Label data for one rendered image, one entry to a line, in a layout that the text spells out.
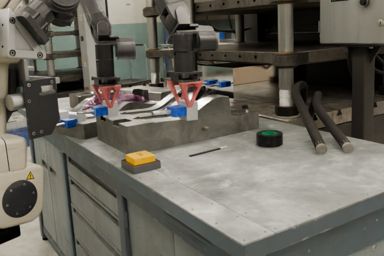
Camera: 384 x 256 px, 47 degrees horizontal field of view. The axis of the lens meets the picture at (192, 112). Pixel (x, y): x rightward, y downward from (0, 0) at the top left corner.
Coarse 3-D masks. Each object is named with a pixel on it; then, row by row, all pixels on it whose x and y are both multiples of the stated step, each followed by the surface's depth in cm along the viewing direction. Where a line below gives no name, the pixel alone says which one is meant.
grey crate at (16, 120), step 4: (16, 112) 459; (12, 116) 458; (16, 116) 460; (20, 116) 463; (12, 120) 458; (16, 120) 461; (20, 120) 463; (24, 120) 466; (8, 124) 457; (12, 124) 459; (16, 124) 461; (20, 124) 464; (24, 124) 466; (8, 128) 457; (12, 128) 460; (16, 128) 461
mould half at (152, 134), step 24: (168, 96) 163; (216, 96) 146; (96, 120) 151; (144, 120) 136; (168, 120) 137; (216, 120) 146; (240, 120) 151; (120, 144) 135; (144, 144) 133; (168, 144) 137
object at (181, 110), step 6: (180, 102) 127; (168, 108) 125; (174, 108) 122; (180, 108) 123; (186, 108) 124; (192, 108) 125; (156, 114) 121; (162, 114) 123; (168, 114) 125; (174, 114) 122; (180, 114) 123; (186, 114) 124; (192, 114) 125; (186, 120) 125; (192, 120) 125
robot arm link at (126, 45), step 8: (104, 24) 142; (104, 32) 140; (104, 40) 142; (112, 40) 143; (120, 40) 143; (128, 40) 143; (120, 48) 140; (128, 48) 141; (120, 56) 141; (128, 56) 142
